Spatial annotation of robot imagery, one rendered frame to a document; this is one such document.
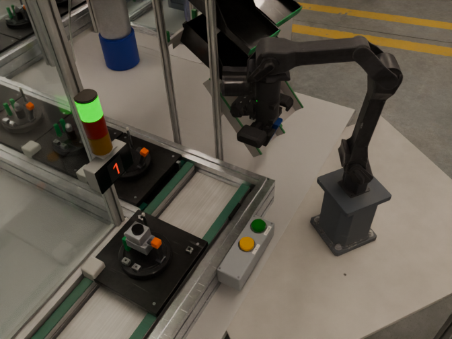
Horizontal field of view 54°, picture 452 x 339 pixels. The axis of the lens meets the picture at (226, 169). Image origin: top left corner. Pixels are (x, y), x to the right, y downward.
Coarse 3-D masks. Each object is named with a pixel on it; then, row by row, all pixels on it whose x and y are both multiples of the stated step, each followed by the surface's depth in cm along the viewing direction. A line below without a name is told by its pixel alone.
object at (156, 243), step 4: (148, 240) 111; (152, 240) 109; (156, 240) 109; (160, 240) 109; (152, 244) 109; (156, 244) 108; (160, 244) 109; (156, 248) 110; (160, 248) 111; (156, 252) 111; (160, 252) 112; (160, 256) 112; (160, 260) 113
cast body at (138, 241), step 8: (136, 224) 110; (128, 232) 110; (136, 232) 108; (144, 232) 109; (128, 240) 111; (136, 240) 109; (144, 240) 110; (136, 248) 112; (144, 248) 110; (152, 248) 113
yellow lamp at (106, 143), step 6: (108, 132) 102; (102, 138) 101; (108, 138) 102; (90, 144) 102; (96, 144) 101; (102, 144) 101; (108, 144) 103; (96, 150) 102; (102, 150) 102; (108, 150) 104
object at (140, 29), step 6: (186, 0) 197; (186, 6) 199; (192, 6) 200; (186, 12) 201; (186, 18) 203; (132, 24) 225; (138, 30) 224; (144, 30) 222; (150, 30) 220; (156, 30) 219; (156, 36) 221
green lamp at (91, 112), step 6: (96, 102) 94; (78, 108) 94; (84, 108) 94; (90, 108) 94; (96, 108) 95; (84, 114) 95; (90, 114) 95; (96, 114) 96; (102, 114) 98; (84, 120) 96; (90, 120) 96; (96, 120) 97
